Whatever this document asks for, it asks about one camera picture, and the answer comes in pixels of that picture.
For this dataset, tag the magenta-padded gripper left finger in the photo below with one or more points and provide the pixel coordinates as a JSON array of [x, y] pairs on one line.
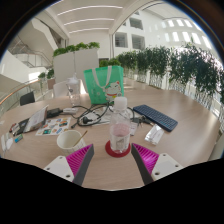
[[71, 166]]

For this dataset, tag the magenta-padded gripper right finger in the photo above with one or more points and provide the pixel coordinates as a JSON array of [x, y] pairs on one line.
[[156, 166]]

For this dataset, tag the clear plastic water bottle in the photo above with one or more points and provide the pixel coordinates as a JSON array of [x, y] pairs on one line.
[[120, 131]]

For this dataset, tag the white grid-pattern cup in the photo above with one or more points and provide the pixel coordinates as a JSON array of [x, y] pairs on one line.
[[66, 142]]

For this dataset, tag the gold spoon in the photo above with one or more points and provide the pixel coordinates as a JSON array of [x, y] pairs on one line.
[[80, 138]]

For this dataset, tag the white tissue pack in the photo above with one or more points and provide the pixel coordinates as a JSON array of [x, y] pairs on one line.
[[154, 134]]

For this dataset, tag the flat round red coaster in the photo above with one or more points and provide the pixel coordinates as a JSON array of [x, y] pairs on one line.
[[111, 153]]

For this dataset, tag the colourful sticker sheet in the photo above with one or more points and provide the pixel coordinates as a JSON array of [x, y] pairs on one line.
[[53, 126]]

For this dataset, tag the white paper packet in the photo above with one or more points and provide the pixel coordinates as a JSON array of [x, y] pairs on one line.
[[134, 127]]

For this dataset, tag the keys with black fob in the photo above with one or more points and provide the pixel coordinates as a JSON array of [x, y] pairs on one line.
[[143, 120]]

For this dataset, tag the dark blue keyboard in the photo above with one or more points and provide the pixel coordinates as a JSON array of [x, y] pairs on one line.
[[155, 117]]

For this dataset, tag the white power adapter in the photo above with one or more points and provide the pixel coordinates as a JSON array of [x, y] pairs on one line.
[[70, 110]]

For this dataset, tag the black power adapter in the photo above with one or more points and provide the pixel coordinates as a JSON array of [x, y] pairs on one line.
[[54, 112]]

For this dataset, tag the blue-green marker pen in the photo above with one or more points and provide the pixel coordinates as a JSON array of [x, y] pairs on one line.
[[18, 138]]

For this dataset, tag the black flat case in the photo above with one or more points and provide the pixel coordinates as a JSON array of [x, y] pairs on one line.
[[20, 126]]

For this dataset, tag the clear tumbler with lid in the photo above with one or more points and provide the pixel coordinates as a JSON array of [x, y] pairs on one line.
[[73, 91]]

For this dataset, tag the black chair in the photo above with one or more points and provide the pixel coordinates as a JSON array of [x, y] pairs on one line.
[[27, 98]]

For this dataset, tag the green cat-print tote bag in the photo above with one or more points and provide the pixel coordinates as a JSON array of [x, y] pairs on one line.
[[100, 86]]

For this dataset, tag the brown planter with bushes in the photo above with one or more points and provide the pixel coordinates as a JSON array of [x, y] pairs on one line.
[[48, 78]]

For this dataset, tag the glass railing with wooden handrail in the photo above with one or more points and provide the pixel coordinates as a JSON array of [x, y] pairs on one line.
[[16, 90]]

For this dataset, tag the row of green hedge plants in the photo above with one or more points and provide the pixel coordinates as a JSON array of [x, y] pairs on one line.
[[173, 66]]

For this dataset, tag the white cabinet topped with plants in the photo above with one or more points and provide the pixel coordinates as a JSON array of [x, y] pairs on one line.
[[75, 65]]

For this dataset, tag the ceiling light strips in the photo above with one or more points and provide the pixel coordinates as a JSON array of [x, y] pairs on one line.
[[90, 20]]

